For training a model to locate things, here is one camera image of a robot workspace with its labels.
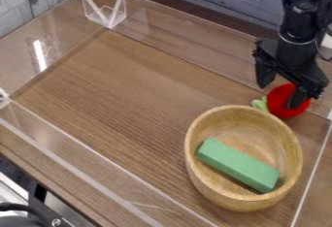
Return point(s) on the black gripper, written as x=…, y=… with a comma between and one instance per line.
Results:
x=289, y=57

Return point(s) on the red plush strawberry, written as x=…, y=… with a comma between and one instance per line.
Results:
x=273, y=103

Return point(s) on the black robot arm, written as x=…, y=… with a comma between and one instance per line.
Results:
x=306, y=17

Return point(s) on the wooden bowl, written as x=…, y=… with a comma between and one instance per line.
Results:
x=262, y=136

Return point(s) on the green foam block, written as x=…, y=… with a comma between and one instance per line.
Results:
x=238, y=165

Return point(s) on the clear acrylic corner bracket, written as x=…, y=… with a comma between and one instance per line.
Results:
x=106, y=16

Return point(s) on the clear acrylic tray wall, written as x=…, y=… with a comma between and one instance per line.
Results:
x=114, y=197

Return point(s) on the black metal table bracket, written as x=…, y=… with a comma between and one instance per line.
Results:
x=51, y=218

